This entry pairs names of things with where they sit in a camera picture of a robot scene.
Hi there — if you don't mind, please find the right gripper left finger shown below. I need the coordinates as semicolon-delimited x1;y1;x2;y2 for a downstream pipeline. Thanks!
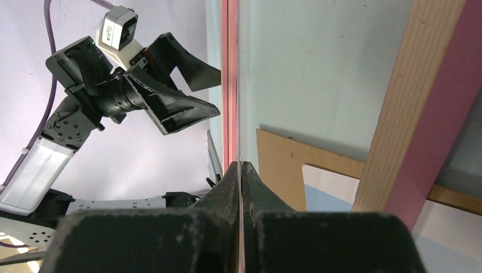
40;162;239;272

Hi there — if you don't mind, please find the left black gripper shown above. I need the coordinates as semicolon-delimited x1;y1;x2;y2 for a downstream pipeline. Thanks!
86;32;221;135

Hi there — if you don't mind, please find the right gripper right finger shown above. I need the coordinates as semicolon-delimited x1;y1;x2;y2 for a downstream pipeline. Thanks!
240;162;426;272

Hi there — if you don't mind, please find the clear acrylic sheet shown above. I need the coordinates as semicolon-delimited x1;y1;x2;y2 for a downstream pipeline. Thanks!
233;1;246;272

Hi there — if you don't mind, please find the Great Wall photo print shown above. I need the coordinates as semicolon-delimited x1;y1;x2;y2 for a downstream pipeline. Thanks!
302;164;481;272

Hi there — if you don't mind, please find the pink wooden photo frame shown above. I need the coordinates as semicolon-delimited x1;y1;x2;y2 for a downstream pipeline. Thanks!
239;1;481;216

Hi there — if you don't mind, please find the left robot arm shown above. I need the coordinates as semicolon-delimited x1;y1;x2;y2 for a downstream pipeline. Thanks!
1;32;221;217

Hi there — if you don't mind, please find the brown cardboard backing board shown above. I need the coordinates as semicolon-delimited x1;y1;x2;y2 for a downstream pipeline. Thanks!
256;129;481;221

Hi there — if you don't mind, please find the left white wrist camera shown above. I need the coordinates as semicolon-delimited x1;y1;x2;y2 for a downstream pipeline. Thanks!
95;3;144;71

